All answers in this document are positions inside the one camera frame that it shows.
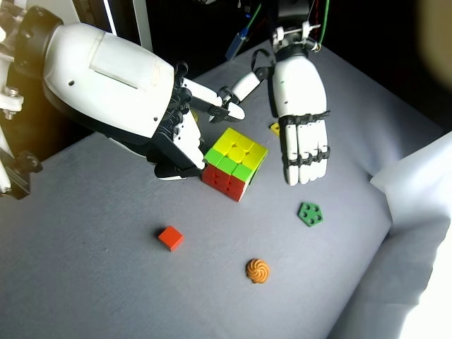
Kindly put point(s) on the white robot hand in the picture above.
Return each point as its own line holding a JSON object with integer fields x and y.
{"x": 298, "y": 92}
{"x": 106, "y": 81}

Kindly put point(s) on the multicolour puzzle cube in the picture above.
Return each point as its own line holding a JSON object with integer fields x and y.
{"x": 233, "y": 159}

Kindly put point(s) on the yellow two-hole bar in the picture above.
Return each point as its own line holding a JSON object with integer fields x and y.
{"x": 275, "y": 129}

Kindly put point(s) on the small blue-grey adapter stick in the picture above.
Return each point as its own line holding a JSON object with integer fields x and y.
{"x": 237, "y": 44}

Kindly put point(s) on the green pentagon block with holes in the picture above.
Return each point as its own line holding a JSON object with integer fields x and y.
{"x": 310, "y": 215}

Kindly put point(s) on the white backdrop sheet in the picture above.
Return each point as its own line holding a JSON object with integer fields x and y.
{"x": 420, "y": 183}

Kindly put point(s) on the red cube block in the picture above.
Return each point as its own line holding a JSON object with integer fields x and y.
{"x": 170, "y": 238}

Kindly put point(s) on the orange swirl cookie toy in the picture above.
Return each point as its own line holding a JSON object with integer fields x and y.
{"x": 257, "y": 271}

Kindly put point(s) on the grey table cloth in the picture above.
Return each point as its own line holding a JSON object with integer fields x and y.
{"x": 106, "y": 289}

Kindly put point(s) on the white stand post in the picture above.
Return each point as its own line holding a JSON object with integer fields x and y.
{"x": 130, "y": 21}

